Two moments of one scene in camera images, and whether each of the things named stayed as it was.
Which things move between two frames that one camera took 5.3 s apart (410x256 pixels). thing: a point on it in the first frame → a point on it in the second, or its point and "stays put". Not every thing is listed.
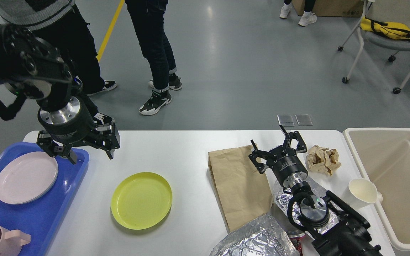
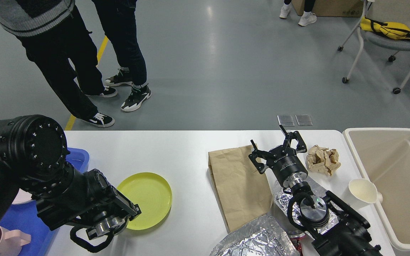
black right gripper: (284, 161) stays put
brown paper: (322, 160) stays put
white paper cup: (362, 192) stays put
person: (148, 19) → (119, 17)
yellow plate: (141, 201) stays put
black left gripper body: (73, 124) → (108, 222)
